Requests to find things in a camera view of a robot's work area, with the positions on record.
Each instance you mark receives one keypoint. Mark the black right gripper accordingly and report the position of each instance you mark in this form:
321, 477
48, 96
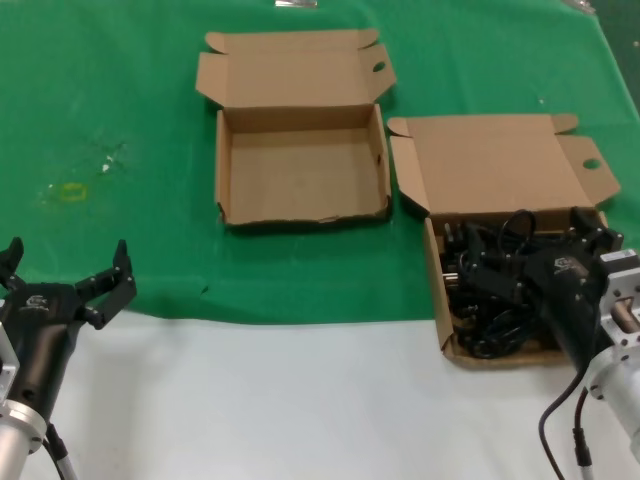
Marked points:
570, 295

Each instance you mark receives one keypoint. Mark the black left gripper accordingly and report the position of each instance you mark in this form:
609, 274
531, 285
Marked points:
47, 320

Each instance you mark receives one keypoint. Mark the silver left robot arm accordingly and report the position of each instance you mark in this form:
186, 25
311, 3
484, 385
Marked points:
15, 440

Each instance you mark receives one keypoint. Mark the open brown cardboard box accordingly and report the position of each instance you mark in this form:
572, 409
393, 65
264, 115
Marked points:
300, 170
490, 165

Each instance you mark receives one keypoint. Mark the green table cloth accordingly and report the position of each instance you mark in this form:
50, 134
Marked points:
100, 100

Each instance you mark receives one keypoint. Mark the shiny metal bar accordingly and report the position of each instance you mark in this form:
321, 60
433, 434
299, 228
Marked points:
296, 3

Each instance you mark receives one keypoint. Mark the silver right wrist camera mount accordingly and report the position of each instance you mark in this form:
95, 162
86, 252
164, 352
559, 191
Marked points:
620, 310

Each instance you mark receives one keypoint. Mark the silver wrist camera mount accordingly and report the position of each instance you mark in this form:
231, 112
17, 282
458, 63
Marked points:
620, 310
6, 360

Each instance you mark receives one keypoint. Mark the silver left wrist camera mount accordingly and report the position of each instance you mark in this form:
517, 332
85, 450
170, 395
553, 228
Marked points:
6, 360

